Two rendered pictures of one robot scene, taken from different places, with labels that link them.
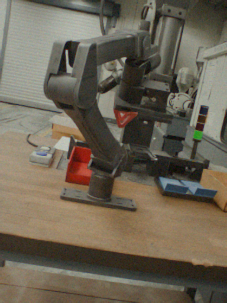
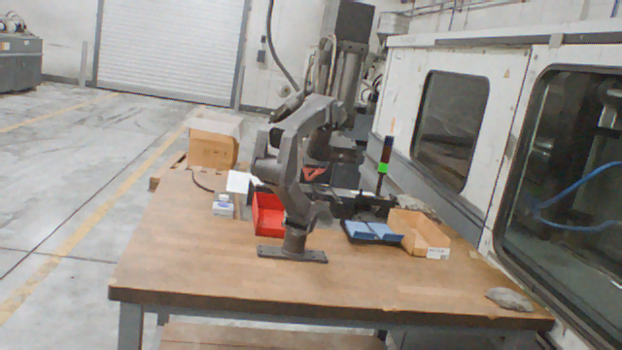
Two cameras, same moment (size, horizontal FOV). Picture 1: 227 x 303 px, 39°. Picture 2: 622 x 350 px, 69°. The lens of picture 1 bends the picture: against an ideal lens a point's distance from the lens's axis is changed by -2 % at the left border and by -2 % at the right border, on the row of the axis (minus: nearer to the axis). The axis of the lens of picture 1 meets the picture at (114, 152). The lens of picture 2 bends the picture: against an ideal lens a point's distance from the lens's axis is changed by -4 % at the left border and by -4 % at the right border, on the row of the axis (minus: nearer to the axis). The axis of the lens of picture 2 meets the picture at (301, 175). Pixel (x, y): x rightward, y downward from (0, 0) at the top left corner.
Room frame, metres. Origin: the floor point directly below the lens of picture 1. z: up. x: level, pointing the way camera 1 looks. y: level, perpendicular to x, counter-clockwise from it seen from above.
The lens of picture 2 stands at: (-0.39, 0.14, 1.44)
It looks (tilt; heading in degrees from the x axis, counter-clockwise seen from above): 14 degrees down; 355
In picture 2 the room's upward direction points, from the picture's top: 10 degrees clockwise
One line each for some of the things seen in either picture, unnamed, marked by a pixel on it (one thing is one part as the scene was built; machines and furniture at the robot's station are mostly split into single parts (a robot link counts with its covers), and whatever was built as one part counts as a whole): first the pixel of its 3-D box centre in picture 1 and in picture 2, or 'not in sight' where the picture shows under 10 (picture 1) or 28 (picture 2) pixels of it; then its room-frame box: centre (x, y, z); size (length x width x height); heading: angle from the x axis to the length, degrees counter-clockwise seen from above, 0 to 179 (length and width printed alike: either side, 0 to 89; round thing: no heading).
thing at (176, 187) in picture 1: (172, 181); (360, 227); (1.03, -0.21, 0.93); 0.15 x 0.07 x 0.03; 2
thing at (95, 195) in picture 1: (100, 187); (294, 242); (0.82, 0.02, 0.94); 0.20 x 0.07 x 0.08; 95
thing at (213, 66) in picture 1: (208, 80); (395, 76); (2.82, -0.67, 1.41); 0.25 x 0.01 x 0.33; 2
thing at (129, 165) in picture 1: (140, 161); (324, 202); (1.23, -0.11, 0.94); 0.20 x 0.10 x 0.07; 95
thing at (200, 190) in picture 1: (198, 185); (385, 228); (1.05, -0.30, 0.93); 0.15 x 0.07 x 0.03; 9
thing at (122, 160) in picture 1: (106, 162); (298, 219); (0.82, 0.02, 1.00); 0.09 x 0.06 x 0.06; 60
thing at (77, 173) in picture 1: (87, 165); (272, 214); (1.05, 0.08, 0.93); 0.25 x 0.12 x 0.06; 5
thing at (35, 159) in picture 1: (40, 162); (222, 213); (1.06, 0.24, 0.90); 0.07 x 0.07 x 0.06; 5
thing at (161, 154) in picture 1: (142, 151); (326, 192); (1.23, -0.11, 0.98); 0.20 x 0.10 x 0.01; 95
